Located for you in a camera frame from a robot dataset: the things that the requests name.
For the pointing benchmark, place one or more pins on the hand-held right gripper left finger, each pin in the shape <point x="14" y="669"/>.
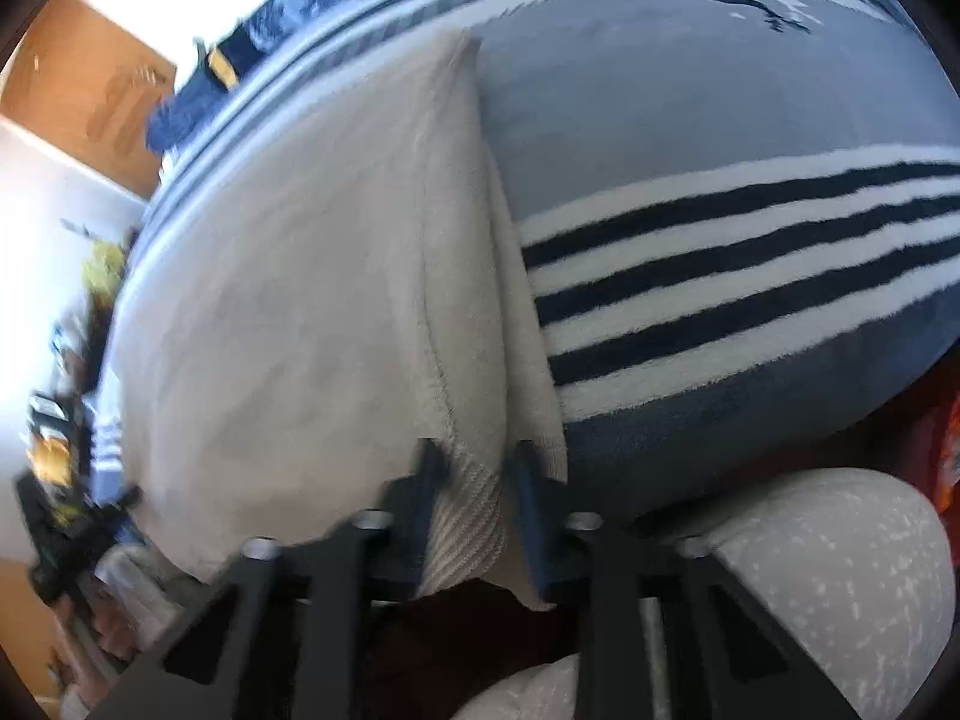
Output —
<point x="429" y="487"/>

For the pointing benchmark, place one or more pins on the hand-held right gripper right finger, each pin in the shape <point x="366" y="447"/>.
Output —
<point x="526" y="499"/>

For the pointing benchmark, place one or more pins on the white knit sweater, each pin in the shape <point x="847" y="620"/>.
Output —
<point x="300" y="315"/>

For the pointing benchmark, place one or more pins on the person's left leg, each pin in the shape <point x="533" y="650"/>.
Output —
<point x="525" y="694"/>

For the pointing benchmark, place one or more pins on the cluttered wooden side table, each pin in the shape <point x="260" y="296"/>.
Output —
<point x="67" y="465"/>

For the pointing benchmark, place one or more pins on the yellow bag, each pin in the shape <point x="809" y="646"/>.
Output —
<point x="101" y="274"/>

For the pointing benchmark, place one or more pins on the red bag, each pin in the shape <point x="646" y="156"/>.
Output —
<point x="941" y="450"/>

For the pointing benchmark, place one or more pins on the blue striped bed blanket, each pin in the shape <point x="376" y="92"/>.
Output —
<point x="675" y="105"/>

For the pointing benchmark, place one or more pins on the navy floral pillow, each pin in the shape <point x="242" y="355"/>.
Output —
<point x="202" y="97"/>

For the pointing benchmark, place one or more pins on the wooden door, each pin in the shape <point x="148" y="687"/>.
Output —
<point x="75" y="90"/>

